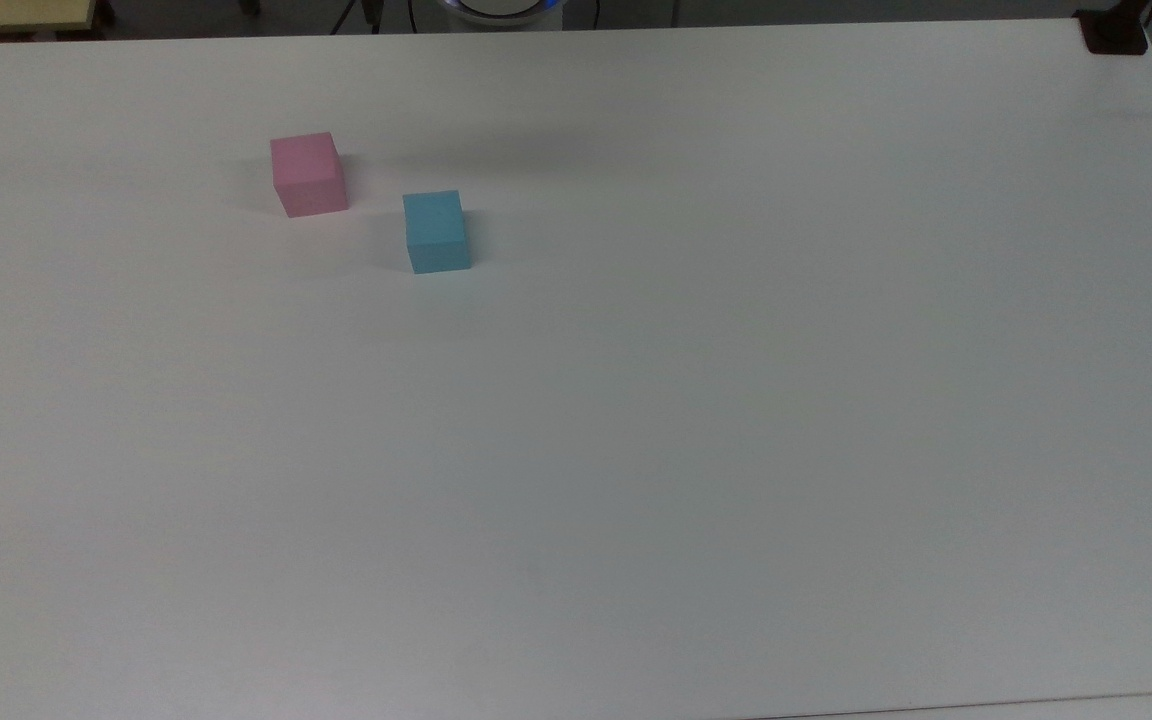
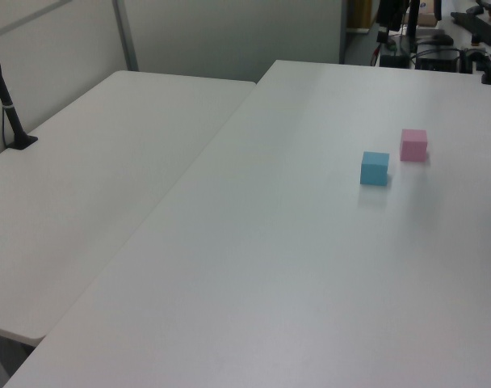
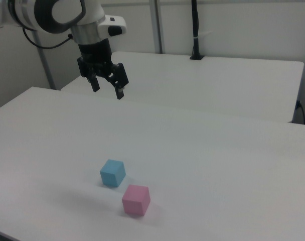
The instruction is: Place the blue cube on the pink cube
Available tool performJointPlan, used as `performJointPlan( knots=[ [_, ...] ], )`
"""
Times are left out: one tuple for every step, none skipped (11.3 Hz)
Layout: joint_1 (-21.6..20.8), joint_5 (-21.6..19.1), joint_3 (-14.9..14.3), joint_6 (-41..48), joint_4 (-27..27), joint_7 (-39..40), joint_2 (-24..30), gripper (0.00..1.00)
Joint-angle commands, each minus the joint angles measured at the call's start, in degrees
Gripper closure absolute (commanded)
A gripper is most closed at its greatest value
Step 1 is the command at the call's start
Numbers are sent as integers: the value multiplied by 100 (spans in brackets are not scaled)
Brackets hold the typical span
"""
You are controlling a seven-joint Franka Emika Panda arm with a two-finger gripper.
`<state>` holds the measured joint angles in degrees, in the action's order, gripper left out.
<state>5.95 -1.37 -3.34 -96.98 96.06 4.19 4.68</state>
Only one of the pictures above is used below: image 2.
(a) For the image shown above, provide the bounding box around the yellow panel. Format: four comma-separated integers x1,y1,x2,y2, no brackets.
346,0,372,34

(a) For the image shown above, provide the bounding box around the small black box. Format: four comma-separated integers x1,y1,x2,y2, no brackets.
379,53,410,69

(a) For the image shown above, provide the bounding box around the thin black stand cable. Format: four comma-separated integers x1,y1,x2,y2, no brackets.
1,105,12,150

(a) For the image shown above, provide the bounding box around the blue cube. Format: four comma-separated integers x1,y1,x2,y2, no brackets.
359,151,391,187

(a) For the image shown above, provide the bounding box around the black camera stand pole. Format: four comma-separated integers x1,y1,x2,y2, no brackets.
0,32,40,152

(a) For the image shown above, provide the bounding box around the pink cube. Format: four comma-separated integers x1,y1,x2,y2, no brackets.
399,129,428,162

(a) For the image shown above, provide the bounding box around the white side table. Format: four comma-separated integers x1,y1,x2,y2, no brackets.
0,70,258,388

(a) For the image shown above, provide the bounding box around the grey metal partition post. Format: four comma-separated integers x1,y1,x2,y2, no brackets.
111,0,140,73

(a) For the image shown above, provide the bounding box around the black electronics box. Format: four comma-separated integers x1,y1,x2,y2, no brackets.
416,48,473,74

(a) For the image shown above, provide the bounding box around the brown cardboard box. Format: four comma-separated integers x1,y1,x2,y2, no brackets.
418,0,439,26

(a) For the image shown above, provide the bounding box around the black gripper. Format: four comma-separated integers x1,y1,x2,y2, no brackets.
376,0,405,44

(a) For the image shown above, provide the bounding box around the black vertical pole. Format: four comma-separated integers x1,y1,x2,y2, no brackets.
405,0,421,54

